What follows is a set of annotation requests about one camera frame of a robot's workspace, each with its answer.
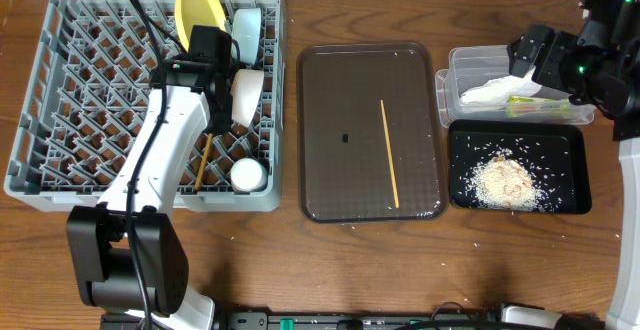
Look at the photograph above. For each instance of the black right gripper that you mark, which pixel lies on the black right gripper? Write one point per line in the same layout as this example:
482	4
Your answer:
557	47

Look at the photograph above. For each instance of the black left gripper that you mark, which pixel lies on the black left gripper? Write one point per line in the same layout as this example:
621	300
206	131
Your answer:
220	104

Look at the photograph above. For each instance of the white pink bowl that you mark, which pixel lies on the white pink bowl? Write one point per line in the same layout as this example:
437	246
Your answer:
246	92

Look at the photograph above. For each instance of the green snack wrapper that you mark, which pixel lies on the green snack wrapper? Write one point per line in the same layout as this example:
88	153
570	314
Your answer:
518	106

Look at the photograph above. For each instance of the light blue bowl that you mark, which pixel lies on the light blue bowl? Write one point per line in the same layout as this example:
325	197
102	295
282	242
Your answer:
246	29

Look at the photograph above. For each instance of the yellow plate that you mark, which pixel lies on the yellow plate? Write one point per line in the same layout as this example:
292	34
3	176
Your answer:
189	13

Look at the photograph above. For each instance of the small white cup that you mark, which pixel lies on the small white cup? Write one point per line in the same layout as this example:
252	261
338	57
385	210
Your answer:
248	175

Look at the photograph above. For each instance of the rice food waste pile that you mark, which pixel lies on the rice food waste pile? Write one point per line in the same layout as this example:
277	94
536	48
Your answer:
504	173

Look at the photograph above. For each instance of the wooden chopstick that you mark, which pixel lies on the wooden chopstick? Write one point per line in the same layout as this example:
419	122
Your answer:
203	163
389	155

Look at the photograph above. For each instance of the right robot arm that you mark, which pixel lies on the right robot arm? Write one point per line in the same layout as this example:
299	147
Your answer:
599	67

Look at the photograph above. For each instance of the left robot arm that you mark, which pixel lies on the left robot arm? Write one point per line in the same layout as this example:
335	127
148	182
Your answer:
125	252

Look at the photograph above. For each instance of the black waste tray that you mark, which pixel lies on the black waste tray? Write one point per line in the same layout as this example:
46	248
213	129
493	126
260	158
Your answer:
563	143

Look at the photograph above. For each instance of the clear plastic bin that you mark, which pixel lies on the clear plastic bin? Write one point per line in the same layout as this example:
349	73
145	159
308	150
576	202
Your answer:
472	67

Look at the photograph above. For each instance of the grey dish rack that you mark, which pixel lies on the grey dish rack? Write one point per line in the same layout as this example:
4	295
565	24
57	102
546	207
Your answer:
86	100

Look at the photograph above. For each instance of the dark brown serving tray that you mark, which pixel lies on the dark brown serving tray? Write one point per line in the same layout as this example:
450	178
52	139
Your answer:
343	166

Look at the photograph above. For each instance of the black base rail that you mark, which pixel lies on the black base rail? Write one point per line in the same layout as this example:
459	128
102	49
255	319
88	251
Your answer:
448	316

